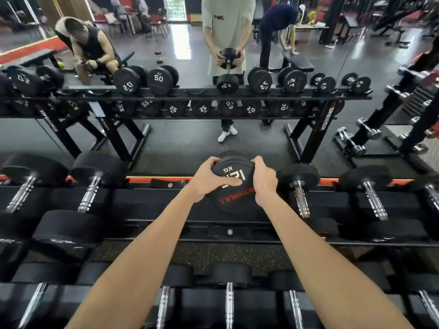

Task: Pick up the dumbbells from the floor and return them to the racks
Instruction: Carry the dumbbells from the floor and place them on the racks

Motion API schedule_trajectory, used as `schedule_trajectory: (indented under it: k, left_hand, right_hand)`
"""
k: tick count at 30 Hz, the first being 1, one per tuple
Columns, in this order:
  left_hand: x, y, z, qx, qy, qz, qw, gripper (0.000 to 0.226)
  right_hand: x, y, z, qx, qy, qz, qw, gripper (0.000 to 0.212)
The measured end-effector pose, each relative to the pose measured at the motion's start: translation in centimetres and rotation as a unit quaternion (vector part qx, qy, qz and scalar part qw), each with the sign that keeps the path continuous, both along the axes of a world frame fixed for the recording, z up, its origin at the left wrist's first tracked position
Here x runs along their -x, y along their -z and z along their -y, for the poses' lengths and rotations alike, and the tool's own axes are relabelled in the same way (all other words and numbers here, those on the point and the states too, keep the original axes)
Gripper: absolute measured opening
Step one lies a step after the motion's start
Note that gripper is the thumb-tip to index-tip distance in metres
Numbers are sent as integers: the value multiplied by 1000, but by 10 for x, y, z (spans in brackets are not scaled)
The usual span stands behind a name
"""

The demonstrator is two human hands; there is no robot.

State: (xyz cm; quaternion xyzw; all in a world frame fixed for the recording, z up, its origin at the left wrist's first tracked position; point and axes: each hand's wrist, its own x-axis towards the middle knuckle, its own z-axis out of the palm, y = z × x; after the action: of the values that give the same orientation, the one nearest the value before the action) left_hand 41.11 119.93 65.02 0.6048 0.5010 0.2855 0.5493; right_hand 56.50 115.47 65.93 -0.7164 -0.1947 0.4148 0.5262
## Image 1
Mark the black padded workout bench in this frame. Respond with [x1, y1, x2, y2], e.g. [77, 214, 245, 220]
[269, 50, 315, 73]

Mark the person's left hand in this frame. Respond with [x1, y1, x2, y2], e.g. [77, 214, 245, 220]
[188, 157, 242, 202]

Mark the black gym machine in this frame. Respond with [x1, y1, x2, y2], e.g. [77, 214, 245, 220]
[319, 0, 439, 48]

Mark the black chrome-dumbbell stand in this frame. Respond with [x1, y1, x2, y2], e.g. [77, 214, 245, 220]
[333, 37, 439, 158]

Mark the black rubber dumbbell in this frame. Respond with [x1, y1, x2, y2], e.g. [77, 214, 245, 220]
[408, 174, 439, 238]
[276, 164, 340, 238]
[0, 153, 69, 245]
[32, 151, 128, 259]
[338, 165, 429, 243]

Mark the black and orange bench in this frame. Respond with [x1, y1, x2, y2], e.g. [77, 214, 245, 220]
[0, 49, 57, 69]

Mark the black steel dumbbell rack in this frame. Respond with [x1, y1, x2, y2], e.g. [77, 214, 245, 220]
[0, 175, 439, 329]

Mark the mirrored row of dumbbells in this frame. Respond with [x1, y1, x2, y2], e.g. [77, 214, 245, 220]
[0, 65, 372, 118]

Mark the black dumbbell with red lettering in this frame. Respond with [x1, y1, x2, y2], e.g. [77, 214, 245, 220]
[206, 150, 263, 216]

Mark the row of black dumbbells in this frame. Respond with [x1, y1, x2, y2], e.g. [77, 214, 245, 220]
[0, 260, 439, 329]

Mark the group of chrome dumbbells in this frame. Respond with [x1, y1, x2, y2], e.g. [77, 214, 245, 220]
[335, 65, 439, 157]

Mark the person's right hand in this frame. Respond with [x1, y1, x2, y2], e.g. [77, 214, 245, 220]
[251, 156, 278, 207]

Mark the red and black chair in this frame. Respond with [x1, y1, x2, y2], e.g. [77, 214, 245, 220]
[150, 8, 171, 37]

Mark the person's right forearm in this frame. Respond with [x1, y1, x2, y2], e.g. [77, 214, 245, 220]
[255, 196, 416, 329]

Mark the person's left forearm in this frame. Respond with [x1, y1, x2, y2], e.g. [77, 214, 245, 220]
[65, 188, 206, 329]

